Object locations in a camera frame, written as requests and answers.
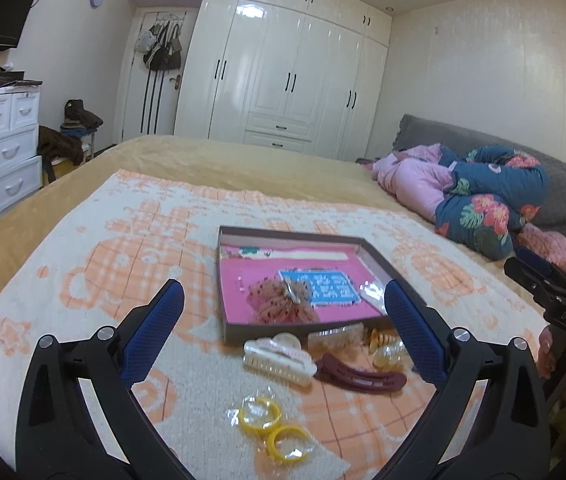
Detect folded clothes pile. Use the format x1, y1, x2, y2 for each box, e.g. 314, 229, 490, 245
60, 99, 104, 141

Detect blue floral quilt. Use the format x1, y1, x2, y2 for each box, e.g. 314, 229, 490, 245
433, 145, 550, 261

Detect white hanging handbag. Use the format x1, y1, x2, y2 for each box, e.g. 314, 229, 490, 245
135, 27, 158, 53

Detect orange white printed blanket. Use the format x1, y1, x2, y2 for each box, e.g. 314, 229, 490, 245
0, 169, 546, 480

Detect pink knitted pillow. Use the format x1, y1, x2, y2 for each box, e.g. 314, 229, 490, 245
516, 222, 566, 273

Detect yellow bedspread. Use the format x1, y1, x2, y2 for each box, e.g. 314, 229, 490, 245
0, 135, 539, 311

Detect white door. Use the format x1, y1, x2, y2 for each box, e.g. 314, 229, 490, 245
115, 7, 199, 146

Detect white wardrobe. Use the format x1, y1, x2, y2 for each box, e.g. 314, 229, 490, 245
125, 0, 394, 163

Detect shallow cardboard box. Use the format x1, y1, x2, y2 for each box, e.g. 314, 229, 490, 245
218, 225, 426, 346

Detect black hanging straps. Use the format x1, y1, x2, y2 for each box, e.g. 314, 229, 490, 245
140, 67, 169, 136

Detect red mesh scrunchie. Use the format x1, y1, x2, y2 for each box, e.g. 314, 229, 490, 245
248, 277, 321, 326

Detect yellow bangle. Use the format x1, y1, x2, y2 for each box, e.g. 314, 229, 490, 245
238, 396, 284, 433
266, 425, 310, 462

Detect maroon hair clip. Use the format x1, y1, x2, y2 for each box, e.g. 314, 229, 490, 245
313, 352, 408, 392

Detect blue printed card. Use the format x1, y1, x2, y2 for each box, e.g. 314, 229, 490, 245
277, 269, 364, 307

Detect white drawer cabinet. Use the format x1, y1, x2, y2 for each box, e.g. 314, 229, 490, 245
0, 87, 44, 221

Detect pink quilt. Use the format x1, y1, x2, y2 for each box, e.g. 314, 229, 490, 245
358, 144, 456, 223

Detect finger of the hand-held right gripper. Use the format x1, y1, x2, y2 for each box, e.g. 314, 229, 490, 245
516, 246, 566, 286
504, 257, 566, 333

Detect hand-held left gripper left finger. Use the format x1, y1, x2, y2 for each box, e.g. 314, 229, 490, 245
15, 278, 199, 480

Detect clear claw clip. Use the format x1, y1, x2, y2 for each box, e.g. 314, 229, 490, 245
308, 324, 365, 351

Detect small clear plastic bag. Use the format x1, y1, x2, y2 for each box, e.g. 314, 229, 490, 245
360, 282, 385, 304

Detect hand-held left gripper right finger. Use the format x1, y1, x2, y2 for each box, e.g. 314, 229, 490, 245
384, 280, 551, 480

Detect dark hanging handbag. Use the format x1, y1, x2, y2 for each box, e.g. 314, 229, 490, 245
144, 22, 184, 72

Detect pearl beads clear bag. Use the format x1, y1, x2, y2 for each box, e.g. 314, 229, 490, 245
373, 342, 409, 371

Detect person's right hand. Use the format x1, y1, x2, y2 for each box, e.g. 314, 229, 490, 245
537, 326, 556, 380

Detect orange banana clip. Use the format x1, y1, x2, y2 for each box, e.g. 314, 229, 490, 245
367, 327, 399, 351

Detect white claw clip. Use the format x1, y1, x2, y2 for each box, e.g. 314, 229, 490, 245
243, 332, 318, 386

